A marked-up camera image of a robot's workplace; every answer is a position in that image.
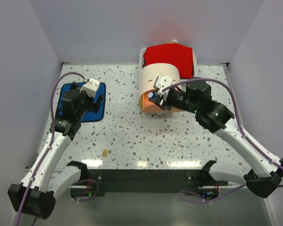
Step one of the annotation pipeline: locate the purple cable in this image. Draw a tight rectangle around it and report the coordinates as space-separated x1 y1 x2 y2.
15 72 101 226
161 78 283 202

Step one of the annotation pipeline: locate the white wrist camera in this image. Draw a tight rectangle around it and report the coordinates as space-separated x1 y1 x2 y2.
153 75 173 100
80 79 100 98

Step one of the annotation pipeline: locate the beige round drawer organizer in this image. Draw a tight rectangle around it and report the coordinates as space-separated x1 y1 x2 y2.
138 63 181 114

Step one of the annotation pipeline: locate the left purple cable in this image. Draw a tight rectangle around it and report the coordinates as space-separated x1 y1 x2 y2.
15 72 101 226

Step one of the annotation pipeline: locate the blue microfiber cloth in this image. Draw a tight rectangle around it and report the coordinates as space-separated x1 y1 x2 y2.
56 82 107 123

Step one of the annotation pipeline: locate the red folded cloth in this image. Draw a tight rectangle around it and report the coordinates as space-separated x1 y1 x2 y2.
142 43 195 80

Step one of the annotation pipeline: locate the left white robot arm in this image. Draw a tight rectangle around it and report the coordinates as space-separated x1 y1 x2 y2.
8 81 106 219

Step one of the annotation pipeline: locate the aluminium frame rail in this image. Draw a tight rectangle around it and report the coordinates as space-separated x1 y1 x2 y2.
20 167 271 189

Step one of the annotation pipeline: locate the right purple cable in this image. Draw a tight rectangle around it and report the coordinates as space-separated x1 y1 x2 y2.
161 78 283 202

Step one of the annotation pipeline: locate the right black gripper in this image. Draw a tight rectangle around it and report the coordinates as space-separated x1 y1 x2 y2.
149 88 200 113

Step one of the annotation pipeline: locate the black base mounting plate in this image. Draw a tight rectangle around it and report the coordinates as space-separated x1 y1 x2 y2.
88 169 228 197

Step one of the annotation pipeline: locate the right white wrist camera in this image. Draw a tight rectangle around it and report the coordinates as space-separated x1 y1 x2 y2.
153 75 173 100

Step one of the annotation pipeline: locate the white plastic basket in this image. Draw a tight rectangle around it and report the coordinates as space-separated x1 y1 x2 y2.
138 47 199 80

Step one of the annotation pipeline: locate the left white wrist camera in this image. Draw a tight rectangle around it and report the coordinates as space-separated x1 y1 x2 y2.
80 79 100 98

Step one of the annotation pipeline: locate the blue grey glue stick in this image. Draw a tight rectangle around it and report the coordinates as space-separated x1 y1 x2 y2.
148 92 155 99

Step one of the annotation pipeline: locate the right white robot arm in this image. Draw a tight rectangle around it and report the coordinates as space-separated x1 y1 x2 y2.
146 78 283 198

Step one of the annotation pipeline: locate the small tan eraser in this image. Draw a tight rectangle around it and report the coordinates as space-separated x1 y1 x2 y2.
102 150 109 156

